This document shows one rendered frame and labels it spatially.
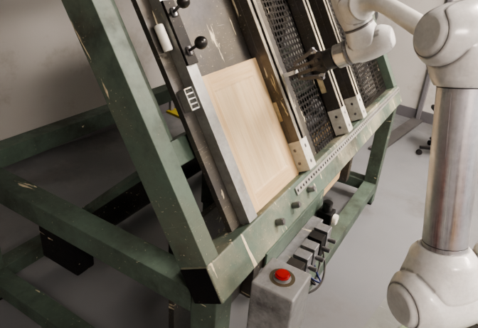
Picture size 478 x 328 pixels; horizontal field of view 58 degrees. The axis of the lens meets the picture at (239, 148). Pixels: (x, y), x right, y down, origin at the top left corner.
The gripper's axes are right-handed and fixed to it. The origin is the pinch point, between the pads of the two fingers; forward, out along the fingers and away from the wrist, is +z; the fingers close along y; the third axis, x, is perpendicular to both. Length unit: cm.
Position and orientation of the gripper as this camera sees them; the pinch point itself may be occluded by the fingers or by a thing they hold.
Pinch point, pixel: (288, 74)
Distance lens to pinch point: 170.9
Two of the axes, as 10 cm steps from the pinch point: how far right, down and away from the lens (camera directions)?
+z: -7.7, 2.0, 6.0
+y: -3.7, -9.2, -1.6
